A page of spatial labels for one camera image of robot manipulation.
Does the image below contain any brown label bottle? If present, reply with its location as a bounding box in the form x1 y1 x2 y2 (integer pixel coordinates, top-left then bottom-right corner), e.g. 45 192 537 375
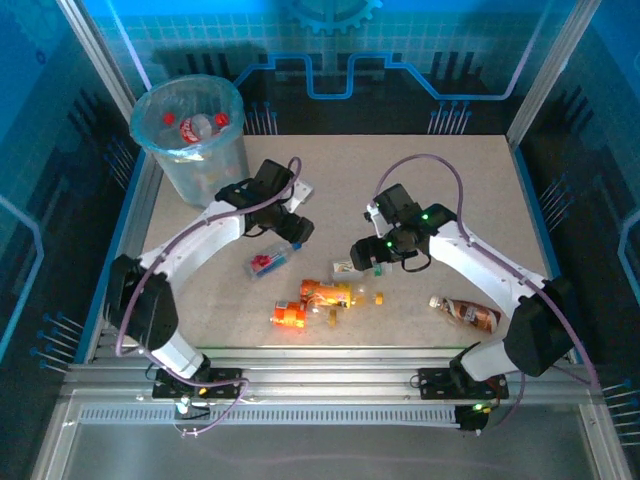
428 294 503 335

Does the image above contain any small black controller box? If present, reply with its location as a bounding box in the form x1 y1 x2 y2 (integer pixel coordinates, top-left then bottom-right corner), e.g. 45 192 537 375
453 402 490 435

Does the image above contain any aluminium side rail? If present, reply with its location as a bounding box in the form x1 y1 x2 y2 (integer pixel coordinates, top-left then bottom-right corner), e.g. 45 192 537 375
82 149 169 364

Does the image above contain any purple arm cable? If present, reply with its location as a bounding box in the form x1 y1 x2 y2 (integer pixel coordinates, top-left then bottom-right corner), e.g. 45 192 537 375
373 153 599 436
114 156 303 439

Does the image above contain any translucent grey waste bin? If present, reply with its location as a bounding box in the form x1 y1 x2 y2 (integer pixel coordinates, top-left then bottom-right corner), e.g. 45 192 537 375
128 73 252 211

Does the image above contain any grey slotted cable duct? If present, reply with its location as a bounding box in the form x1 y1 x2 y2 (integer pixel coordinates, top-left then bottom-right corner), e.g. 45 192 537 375
78 405 461 428

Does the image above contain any aluminium enclosure post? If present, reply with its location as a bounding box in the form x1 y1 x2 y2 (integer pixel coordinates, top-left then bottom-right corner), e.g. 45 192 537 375
505 0 604 149
55 0 154 151

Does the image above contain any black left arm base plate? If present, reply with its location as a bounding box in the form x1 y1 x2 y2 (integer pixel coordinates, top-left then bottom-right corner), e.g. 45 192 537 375
151 366 245 401

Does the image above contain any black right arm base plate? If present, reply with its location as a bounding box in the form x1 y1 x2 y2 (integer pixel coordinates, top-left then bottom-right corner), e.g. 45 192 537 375
416 366 510 401

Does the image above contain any long orange juice bottle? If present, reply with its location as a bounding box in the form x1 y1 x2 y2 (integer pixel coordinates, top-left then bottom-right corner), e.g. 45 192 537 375
298 278 387 310

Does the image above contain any clear bottle blue cap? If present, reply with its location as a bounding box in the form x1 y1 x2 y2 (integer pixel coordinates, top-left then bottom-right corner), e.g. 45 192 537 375
242 240 304 283

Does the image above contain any grey metal panel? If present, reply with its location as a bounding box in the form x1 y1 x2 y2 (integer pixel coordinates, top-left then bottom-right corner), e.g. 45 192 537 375
29 389 634 480

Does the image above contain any thin black cable loop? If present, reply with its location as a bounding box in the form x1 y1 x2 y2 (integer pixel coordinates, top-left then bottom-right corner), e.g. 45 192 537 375
399 249 433 274

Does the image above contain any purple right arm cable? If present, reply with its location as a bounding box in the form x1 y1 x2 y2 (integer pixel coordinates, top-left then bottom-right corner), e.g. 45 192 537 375
373 153 599 436

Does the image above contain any clear bottle green neck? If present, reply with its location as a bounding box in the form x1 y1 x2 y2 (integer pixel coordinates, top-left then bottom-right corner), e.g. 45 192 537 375
331 258 394 283

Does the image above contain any aluminium cross rail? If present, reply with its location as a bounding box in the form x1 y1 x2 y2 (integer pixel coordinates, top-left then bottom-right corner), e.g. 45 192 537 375
62 346 604 401

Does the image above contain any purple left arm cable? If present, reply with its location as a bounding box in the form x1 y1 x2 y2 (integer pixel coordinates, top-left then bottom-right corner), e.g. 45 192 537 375
114 156 303 439

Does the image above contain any short orange juice bottle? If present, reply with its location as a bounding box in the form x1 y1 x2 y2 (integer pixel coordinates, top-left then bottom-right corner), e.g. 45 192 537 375
270 298 340 330

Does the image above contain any blue plastic bin liner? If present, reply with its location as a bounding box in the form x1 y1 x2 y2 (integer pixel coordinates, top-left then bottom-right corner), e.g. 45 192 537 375
128 73 246 164

